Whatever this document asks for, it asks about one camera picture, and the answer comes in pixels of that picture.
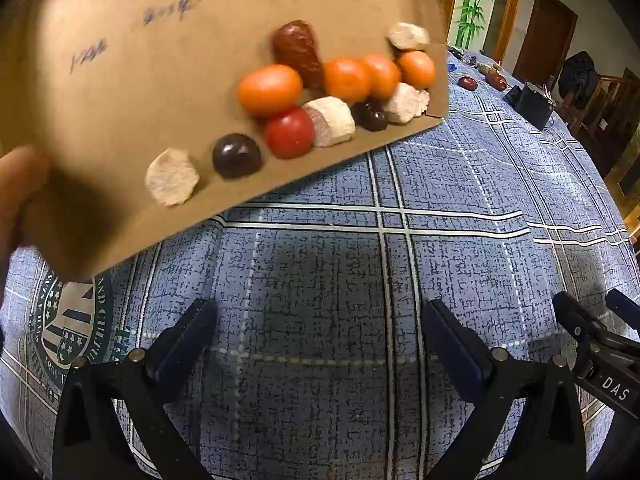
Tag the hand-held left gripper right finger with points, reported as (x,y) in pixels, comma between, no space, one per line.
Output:
(454,340)

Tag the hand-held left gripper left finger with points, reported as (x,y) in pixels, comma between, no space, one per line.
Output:
(186,339)

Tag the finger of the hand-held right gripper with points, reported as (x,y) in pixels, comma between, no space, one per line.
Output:
(575,317)
(625,310)

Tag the red cherry tomato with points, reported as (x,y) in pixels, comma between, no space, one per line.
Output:
(289,132)

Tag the beige dried slice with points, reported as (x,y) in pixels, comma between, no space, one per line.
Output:
(409,36)
(407,103)
(171,176)

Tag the large orange tangerine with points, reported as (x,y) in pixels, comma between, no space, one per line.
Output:
(270,90)

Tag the small orange tangerine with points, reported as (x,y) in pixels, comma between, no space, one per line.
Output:
(384,76)
(417,69)
(347,79)

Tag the blue plaid tablecloth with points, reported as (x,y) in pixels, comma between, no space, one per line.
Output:
(325,270)

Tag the wooden chair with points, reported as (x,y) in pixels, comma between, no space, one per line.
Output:
(612,120)

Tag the black pouch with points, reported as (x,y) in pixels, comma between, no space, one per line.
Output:
(532,105)

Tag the black backpack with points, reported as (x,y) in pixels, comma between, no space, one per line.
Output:
(577,77)

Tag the beige dried chunk pink side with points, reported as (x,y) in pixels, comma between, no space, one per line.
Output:
(329,121)

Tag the small brown trinkets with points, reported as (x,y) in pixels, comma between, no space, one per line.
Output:
(483,68)

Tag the brown wooden door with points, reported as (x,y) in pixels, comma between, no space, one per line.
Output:
(545,35)

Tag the large red date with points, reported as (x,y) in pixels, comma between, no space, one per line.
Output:
(299,52)

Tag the green bamboo wall decal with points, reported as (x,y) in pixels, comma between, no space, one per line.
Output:
(472,0)

